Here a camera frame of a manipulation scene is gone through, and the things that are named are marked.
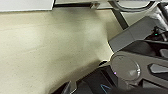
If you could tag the white two-door base cabinet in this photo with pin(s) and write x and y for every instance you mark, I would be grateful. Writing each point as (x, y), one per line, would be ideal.
(26, 5)

